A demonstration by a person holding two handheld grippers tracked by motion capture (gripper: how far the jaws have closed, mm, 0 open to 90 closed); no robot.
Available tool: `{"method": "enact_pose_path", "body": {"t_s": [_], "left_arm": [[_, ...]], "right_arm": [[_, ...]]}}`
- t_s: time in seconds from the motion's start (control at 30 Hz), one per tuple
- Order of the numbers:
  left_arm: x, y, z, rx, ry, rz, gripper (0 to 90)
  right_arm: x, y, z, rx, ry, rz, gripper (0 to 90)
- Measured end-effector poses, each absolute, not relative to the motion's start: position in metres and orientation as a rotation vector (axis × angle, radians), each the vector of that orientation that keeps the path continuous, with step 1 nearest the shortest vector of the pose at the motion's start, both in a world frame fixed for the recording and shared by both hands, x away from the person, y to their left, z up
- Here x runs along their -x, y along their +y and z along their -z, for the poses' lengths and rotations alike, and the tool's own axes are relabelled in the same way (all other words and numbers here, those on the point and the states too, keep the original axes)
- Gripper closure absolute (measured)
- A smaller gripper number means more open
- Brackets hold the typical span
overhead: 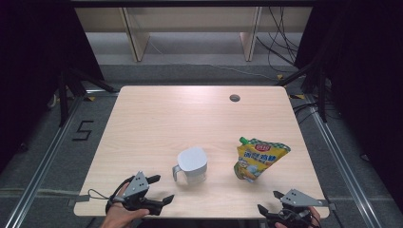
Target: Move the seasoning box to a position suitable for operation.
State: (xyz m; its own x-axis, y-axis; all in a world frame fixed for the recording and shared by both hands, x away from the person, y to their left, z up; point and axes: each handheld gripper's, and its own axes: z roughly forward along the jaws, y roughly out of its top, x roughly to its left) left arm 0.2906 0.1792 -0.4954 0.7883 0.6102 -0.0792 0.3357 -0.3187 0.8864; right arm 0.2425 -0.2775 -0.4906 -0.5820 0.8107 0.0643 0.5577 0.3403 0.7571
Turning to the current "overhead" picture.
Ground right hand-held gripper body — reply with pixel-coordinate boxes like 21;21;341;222
267;188;330;228

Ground yellow sauce pouch green cap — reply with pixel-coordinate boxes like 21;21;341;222
233;136;292;183

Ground person's right hand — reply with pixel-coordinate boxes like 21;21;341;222
275;206;321;228

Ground black looped gripper cable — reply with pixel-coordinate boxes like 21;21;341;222
278;208;313;227

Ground thick black gripper cable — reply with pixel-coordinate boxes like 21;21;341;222
105;177;134;214

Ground hanging black cables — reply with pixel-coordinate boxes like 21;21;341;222
256;7;300;74

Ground black metal stand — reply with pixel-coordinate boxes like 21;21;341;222
275;60;329;123
57;67;117;127

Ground black curtain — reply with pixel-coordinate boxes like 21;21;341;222
294;0;403;207
0;0;106;172

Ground aluminium floor rail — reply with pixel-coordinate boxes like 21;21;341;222
303;93;379;228
4;91;120;228

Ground white lidded jar with handle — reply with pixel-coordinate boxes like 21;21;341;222
171;145;209;185

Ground thin black lanyard loop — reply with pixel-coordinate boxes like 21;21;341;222
87;188;110;201

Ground beige wooden shelf unit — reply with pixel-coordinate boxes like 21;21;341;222
74;7;313;63

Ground black floor cables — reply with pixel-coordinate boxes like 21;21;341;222
293;101;321;124

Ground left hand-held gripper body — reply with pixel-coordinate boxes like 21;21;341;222
122;171;161;217

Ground person's left hand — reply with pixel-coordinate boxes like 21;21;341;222
100;182;150;228

